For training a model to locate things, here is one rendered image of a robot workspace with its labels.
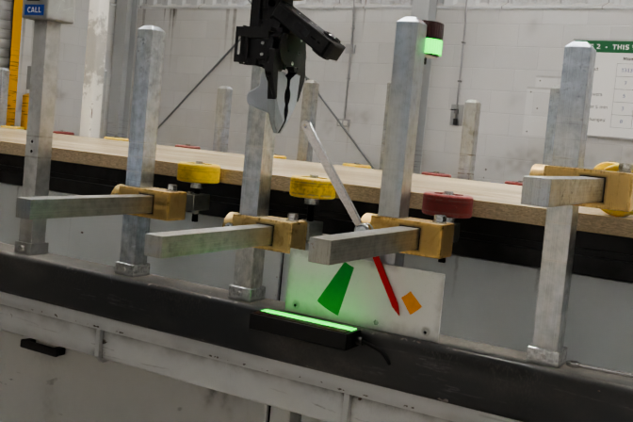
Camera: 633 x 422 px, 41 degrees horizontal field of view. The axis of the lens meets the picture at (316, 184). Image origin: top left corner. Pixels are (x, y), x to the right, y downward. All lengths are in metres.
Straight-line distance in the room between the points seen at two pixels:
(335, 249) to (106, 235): 0.95
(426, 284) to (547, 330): 0.18
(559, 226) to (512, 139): 7.66
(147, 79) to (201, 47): 9.49
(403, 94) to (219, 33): 9.63
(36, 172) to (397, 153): 0.75
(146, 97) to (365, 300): 0.54
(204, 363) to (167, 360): 0.08
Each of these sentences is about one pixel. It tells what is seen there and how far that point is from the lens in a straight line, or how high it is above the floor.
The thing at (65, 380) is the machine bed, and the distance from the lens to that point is 2.08.
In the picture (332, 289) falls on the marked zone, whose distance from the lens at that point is 1.33.
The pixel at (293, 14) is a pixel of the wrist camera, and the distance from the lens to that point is 1.24.
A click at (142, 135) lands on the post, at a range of 1.54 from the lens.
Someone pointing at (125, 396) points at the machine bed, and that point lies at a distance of 1.97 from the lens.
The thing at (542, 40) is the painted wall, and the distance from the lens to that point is 8.86.
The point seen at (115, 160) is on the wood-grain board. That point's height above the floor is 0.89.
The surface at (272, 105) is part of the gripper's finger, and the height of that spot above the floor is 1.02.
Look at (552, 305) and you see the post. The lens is 1.21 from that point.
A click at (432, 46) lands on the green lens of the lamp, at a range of 1.32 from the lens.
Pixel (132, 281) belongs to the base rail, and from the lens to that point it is 1.54.
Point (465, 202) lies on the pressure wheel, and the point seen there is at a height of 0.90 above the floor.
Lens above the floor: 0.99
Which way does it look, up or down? 3 degrees down
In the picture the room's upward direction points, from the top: 5 degrees clockwise
